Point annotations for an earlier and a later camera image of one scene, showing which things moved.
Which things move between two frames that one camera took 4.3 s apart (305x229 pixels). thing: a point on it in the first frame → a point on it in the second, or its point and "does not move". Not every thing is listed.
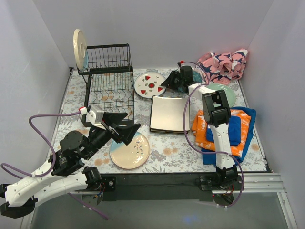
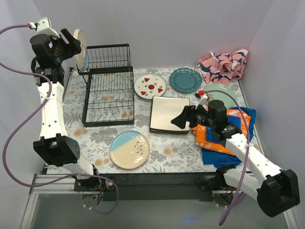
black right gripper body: [177, 81] → [190, 117]
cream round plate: [80, 48] does not move
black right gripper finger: [172, 75] → [188, 110]
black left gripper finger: [126, 133] → [75, 47]
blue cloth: [209, 157] does not move
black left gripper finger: [113, 118] → [68, 36]
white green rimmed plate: [147, 84] does not move
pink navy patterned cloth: [221, 67] does not move
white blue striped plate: [143, 98] does not move
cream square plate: [168, 113] does not move
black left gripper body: [114, 131] → [67, 44]
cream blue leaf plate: [133, 155] does not move
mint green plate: [230, 94] does not move
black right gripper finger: [170, 82] → [180, 121]
